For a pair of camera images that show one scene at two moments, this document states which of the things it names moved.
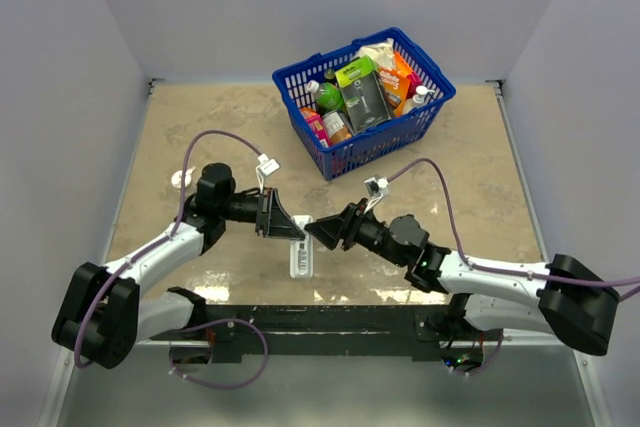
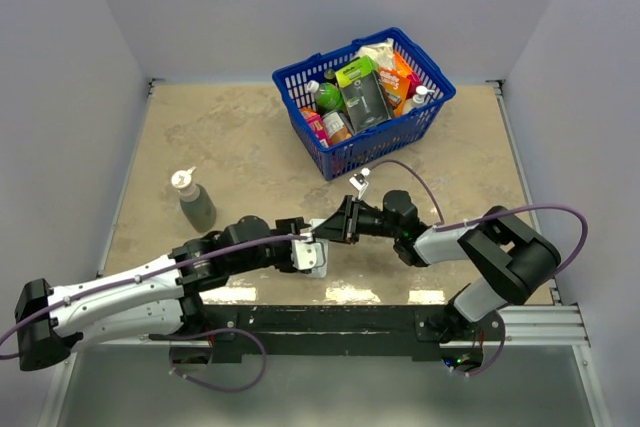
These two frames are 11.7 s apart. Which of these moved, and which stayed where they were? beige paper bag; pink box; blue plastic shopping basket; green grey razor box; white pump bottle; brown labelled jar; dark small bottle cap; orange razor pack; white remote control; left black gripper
Moved: left black gripper; white remote control
Stayed: beige paper bag; orange razor pack; green grey razor box; blue plastic shopping basket; dark small bottle cap; pink box; white pump bottle; brown labelled jar
